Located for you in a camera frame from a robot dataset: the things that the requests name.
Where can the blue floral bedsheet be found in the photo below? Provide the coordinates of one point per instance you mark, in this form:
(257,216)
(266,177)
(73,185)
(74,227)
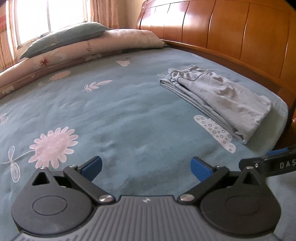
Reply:
(115,115)

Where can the wooden headboard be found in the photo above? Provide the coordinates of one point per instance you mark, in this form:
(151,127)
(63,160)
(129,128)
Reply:
(231,27)

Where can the pink floral quilt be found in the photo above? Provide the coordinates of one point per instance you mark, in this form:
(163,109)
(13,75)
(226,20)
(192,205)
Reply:
(92,48)

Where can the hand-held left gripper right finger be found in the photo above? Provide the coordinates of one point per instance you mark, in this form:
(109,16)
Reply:
(200,169)

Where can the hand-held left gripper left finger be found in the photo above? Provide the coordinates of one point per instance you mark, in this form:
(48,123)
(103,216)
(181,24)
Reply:
(92,168)

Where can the blue-grey piped garment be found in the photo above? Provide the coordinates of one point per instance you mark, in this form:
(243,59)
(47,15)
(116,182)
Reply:
(219,92)

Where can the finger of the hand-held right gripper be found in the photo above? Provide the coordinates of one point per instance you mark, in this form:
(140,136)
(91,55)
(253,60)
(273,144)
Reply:
(277,152)

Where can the teal pillow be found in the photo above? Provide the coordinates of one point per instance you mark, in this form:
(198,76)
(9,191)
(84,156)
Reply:
(64,37)

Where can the pink striped curtain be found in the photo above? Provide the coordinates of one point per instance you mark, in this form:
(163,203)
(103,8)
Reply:
(104,11)
(5,41)

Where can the white mattress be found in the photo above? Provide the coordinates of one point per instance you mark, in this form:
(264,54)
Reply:
(281,115)

